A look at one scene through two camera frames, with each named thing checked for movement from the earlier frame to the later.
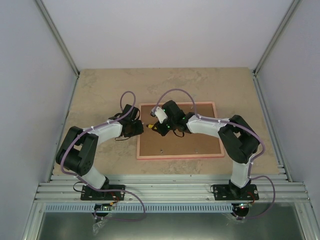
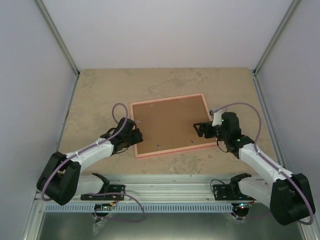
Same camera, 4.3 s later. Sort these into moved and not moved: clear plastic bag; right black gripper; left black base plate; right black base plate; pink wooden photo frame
Moved: right black gripper; pink wooden photo frame
Not moved: left black base plate; clear plastic bag; right black base plate
